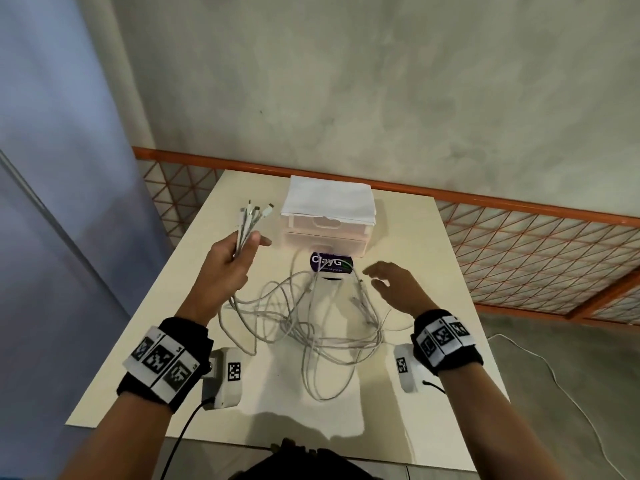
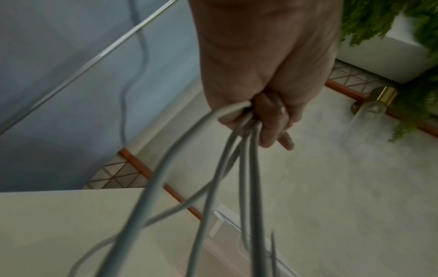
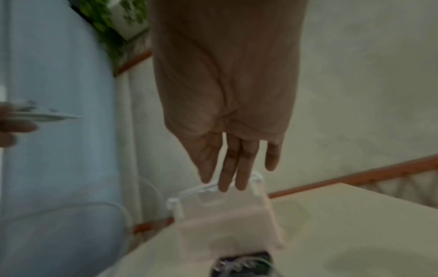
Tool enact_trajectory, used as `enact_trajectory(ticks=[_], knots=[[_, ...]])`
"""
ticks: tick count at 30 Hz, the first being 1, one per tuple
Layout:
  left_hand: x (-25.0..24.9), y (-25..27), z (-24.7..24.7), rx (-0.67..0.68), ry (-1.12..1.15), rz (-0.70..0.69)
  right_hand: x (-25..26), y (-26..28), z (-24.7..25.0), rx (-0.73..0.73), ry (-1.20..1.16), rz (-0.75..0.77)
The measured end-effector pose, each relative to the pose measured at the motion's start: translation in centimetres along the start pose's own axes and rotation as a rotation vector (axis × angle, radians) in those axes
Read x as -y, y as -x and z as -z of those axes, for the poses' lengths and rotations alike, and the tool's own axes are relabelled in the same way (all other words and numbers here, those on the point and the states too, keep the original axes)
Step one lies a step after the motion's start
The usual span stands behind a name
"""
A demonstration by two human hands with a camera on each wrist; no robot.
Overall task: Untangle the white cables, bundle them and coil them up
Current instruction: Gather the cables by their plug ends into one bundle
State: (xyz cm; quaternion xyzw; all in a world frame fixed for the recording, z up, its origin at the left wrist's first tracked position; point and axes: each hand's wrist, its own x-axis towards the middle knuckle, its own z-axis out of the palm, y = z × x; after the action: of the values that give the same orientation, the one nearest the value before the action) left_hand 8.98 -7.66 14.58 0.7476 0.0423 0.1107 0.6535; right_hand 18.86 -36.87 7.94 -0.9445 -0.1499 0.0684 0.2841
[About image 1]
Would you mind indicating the person's left hand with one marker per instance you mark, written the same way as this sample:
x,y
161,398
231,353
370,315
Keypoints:
x,y
225,274

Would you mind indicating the person's right hand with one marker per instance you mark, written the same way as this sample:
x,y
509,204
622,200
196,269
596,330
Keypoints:
x,y
405,292

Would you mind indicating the clear plastic drawer box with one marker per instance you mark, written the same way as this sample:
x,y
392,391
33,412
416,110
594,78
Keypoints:
x,y
325,240

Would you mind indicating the person's left forearm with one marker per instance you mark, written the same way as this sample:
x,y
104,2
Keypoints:
x,y
115,439

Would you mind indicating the person's right forearm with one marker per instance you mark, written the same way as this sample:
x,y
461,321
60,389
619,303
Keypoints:
x,y
500,429

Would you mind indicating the person's dark clothing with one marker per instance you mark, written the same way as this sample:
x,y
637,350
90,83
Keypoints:
x,y
310,464

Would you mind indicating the cream table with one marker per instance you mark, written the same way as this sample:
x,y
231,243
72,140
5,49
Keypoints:
x,y
425,234

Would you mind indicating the round dark blue sticker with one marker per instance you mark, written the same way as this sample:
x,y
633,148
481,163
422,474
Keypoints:
x,y
332,264

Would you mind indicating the black left wristband with markers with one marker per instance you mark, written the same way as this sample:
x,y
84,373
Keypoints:
x,y
165,362

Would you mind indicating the orange metal mesh fence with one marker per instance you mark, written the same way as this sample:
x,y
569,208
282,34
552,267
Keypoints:
x,y
225,164

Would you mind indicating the white folded cloth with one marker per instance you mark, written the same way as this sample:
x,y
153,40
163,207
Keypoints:
x,y
327,199

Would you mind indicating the blue grey partition panel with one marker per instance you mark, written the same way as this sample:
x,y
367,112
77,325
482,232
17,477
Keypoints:
x,y
50,219

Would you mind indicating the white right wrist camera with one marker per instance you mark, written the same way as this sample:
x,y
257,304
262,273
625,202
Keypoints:
x,y
405,369

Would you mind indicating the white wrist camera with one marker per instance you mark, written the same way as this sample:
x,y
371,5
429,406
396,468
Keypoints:
x,y
405,369
230,379

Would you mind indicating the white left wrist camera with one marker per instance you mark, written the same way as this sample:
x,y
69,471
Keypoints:
x,y
230,379

